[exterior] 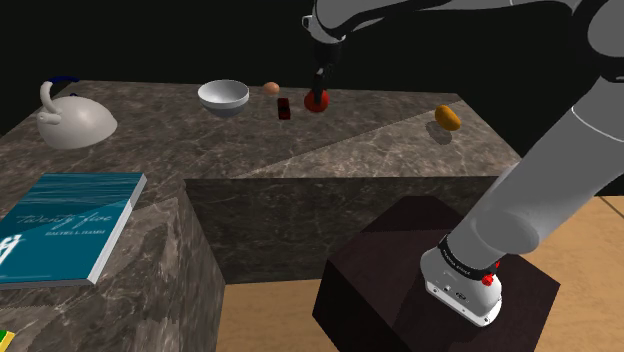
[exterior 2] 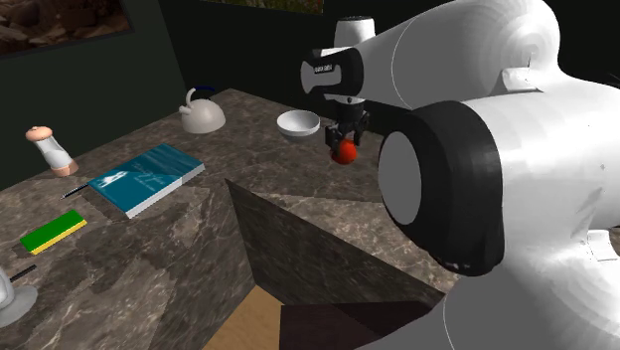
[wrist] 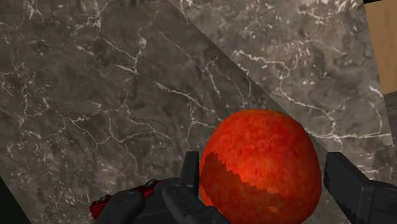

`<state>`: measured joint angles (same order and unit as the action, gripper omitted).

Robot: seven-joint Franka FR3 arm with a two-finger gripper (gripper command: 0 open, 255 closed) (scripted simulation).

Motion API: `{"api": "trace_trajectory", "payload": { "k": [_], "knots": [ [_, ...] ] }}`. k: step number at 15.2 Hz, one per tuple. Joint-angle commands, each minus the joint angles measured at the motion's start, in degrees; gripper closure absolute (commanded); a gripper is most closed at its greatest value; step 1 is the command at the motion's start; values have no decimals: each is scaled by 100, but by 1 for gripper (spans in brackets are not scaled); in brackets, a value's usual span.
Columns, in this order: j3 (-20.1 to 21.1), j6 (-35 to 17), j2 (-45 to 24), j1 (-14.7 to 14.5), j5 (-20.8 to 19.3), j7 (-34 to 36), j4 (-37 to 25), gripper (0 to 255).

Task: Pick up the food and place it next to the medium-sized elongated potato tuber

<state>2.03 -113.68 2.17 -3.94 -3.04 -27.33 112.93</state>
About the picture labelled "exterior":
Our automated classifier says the teal book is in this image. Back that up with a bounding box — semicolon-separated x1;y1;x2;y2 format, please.
0;171;148;292

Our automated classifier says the dark robot stand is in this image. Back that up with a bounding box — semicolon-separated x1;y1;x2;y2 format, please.
311;195;562;352

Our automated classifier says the red round fruit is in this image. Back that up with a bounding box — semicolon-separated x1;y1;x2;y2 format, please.
303;89;331;114

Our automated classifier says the white bowl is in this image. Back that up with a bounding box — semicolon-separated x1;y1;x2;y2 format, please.
197;79;251;119

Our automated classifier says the white kettle with blue handle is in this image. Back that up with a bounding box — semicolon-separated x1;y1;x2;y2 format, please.
36;75;119;150

